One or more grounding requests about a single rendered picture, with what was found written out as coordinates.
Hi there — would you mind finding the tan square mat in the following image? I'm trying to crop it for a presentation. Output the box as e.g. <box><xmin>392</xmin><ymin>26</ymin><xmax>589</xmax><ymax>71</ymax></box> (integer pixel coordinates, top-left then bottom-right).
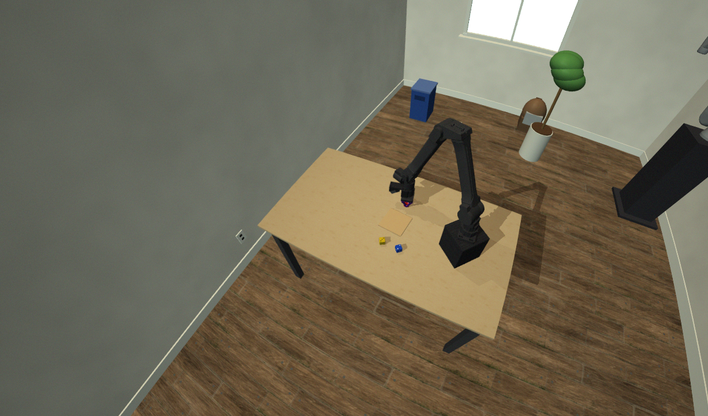
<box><xmin>378</xmin><ymin>208</ymin><xmax>412</xmax><ymax>236</ymax></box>

